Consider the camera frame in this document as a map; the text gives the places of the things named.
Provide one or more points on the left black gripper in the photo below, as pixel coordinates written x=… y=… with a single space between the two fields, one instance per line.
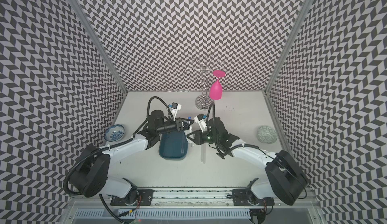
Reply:
x=179 y=123

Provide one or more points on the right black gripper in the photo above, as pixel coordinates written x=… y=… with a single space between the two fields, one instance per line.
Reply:
x=197 y=139

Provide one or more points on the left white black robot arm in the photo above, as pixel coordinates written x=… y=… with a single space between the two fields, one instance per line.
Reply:
x=93 y=171

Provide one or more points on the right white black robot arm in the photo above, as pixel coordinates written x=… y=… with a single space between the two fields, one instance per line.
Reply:
x=284 y=178

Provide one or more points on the teal rectangular plastic tray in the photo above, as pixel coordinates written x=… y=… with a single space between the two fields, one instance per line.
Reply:
x=173 y=146

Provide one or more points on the blue patterned small bowl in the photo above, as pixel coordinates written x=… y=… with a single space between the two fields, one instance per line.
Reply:
x=114 y=133

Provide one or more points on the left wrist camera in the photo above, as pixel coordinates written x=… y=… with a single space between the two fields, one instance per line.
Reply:
x=174 y=108

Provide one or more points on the chrome wire glass rack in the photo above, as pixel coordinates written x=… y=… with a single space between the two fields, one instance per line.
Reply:
x=201 y=69

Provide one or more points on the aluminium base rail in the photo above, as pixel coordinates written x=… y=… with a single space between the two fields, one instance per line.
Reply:
x=188 y=204

